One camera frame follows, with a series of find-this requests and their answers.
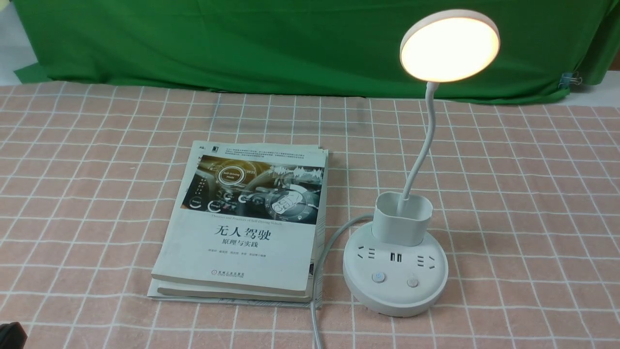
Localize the white lamp power cable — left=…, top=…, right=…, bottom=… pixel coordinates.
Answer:
left=310, top=214, right=375, bottom=349

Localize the white self-driving textbook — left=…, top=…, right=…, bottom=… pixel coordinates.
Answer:
left=151, top=141, right=328, bottom=297

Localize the green backdrop cloth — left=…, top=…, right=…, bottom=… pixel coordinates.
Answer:
left=14, top=0, right=619, bottom=104

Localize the white desk lamp with socket base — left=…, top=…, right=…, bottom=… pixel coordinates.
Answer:
left=342, top=9, right=500, bottom=317

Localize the lower book under textbook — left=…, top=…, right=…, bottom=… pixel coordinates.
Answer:
left=147, top=150, right=330, bottom=309

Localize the black object at corner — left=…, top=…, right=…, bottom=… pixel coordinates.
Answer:
left=0, top=322, right=28, bottom=349

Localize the metal binder clip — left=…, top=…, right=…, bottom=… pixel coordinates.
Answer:
left=558, top=72, right=583, bottom=89

